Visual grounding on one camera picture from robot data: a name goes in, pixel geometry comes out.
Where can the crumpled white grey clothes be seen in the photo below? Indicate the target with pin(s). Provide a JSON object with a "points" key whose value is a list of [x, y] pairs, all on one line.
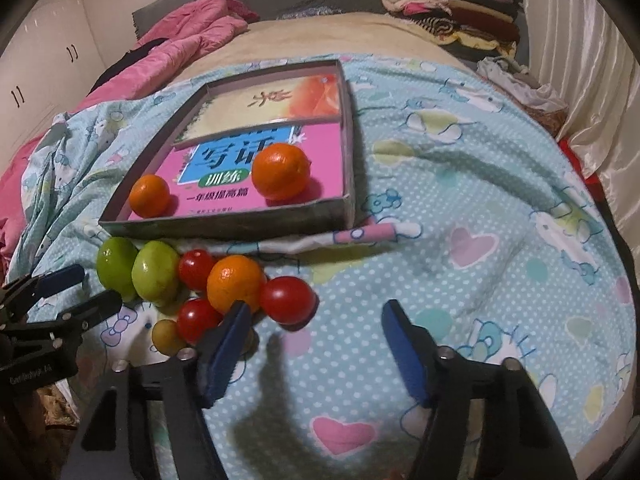
{"points": [[520, 80]]}

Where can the light blue cartoon printed blanket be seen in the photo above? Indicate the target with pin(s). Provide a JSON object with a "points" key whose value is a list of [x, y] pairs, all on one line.
{"points": [[475, 185]]}

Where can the black cloth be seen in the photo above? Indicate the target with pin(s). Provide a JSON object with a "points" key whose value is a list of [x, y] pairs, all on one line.
{"points": [[125, 62]]}

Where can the red cloth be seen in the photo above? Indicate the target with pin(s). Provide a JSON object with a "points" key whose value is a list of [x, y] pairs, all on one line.
{"points": [[575, 160]]}

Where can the pink book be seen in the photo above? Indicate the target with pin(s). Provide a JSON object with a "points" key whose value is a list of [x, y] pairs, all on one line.
{"points": [[325, 150]]}

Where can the stack of folded clothes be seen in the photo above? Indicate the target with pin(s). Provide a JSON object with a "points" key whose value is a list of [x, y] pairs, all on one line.
{"points": [[450, 10]]}

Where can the patterned grey pillow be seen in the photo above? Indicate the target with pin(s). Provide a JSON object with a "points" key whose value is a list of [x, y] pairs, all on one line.
{"points": [[305, 12]]}

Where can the green mango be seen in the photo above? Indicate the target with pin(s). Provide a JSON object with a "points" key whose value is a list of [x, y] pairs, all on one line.
{"points": [[156, 272]]}

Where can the red cherry tomato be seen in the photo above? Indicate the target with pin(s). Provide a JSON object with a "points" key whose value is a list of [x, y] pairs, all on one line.
{"points": [[196, 269], [199, 317], [287, 300]]}

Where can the yellow orange book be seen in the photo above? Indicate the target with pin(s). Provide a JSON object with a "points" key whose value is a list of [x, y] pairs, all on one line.
{"points": [[235, 110]]}

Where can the pink quilt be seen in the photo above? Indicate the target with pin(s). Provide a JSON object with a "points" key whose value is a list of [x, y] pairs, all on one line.
{"points": [[190, 40]]}

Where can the small brown longan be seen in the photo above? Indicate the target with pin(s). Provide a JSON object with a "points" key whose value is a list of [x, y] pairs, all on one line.
{"points": [[167, 336]]}

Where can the small orange mandarin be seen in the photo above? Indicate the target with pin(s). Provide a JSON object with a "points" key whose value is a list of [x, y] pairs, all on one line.
{"points": [[150, 195]]}

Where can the grey cardboard box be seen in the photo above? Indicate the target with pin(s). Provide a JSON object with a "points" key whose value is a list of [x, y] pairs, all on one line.
{"points": [[225, 223]]}

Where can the white wardrobe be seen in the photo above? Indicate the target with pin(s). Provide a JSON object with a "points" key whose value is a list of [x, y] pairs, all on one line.
{"points": [[50, 60]]}

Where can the large orange mandarin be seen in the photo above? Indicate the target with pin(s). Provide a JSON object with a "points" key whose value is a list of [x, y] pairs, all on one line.
{"points": [[280, 171]]}

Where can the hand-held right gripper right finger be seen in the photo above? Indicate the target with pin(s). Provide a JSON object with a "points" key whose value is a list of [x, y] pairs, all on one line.
{"points": [[405, 355]]}

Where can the beige blanket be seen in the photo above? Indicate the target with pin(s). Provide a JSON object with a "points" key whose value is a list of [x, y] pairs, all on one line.
{"points": [[350, 35]]}

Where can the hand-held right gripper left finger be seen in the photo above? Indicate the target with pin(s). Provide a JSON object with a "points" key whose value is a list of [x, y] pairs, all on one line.
{"points": [[227, 350]]}

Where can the white satin curtain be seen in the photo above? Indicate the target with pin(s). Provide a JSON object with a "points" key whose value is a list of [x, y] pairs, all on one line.
{"points": [[590, 60]]}

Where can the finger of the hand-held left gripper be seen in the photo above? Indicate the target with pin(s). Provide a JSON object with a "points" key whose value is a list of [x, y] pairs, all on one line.
{"points": [[62, 279], [97, 307]]}

